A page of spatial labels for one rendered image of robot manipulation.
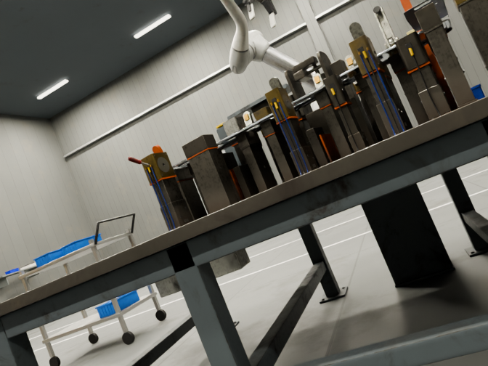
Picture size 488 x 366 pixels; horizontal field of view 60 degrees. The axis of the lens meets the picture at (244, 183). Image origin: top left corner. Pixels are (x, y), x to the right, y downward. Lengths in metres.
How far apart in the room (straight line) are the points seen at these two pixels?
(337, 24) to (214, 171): 11.37
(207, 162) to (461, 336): 1.10
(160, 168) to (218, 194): 0.30
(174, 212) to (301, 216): 0.88
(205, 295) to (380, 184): 0.55
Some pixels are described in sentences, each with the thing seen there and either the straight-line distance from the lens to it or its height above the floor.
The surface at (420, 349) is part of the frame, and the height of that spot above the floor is 0.21.
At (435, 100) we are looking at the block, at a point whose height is 0.76.
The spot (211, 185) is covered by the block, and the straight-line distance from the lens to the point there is 1.76.
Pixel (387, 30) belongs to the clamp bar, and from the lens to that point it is 1.87.
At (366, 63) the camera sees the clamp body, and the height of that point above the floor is 0.96.
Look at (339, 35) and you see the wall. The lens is 12.84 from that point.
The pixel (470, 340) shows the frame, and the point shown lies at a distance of 1.16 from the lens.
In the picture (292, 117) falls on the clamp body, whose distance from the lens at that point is 1.58.
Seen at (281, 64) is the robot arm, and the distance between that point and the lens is 2.62.
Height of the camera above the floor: 0.67
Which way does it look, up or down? 4 degrees up
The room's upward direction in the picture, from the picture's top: 22 degrees counter-clockwise
